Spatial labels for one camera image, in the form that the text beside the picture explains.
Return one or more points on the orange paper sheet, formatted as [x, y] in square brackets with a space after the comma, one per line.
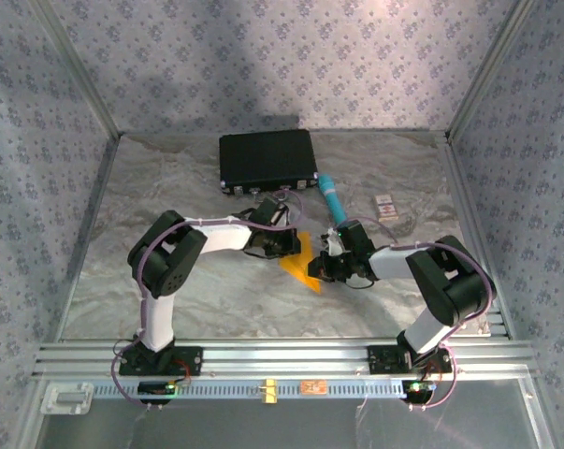
[302, 269]

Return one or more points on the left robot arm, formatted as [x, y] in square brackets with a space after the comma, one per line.
[164, 262]

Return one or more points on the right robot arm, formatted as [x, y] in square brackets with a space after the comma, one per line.
[445, 280]

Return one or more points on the teal marker pen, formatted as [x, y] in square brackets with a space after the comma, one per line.
[330, 196]

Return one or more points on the small printed card box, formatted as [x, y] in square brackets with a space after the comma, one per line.
[386, 207]

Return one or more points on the black briefcase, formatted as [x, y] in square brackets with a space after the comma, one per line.
[267, 159]

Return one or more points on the orange label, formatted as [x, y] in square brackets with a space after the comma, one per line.
[314, 386]

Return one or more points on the clear acrylic panel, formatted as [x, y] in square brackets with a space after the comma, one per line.
[281, 425]

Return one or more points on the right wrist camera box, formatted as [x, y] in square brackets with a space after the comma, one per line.
[332, 242]

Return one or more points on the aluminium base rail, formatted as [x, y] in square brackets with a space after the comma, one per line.
[281, 357]

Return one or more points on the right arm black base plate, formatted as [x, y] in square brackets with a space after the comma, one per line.
[380, 360]

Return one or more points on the aluminium side rail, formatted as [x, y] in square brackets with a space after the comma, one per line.
[466, 210]
[98, 192]

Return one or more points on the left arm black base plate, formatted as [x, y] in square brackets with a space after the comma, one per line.
[188, 360]

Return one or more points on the aluminium frame post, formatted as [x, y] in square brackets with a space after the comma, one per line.
[488, 70]
[79, 70]

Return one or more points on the grey plastic bracket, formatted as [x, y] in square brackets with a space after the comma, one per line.
[66, 398]

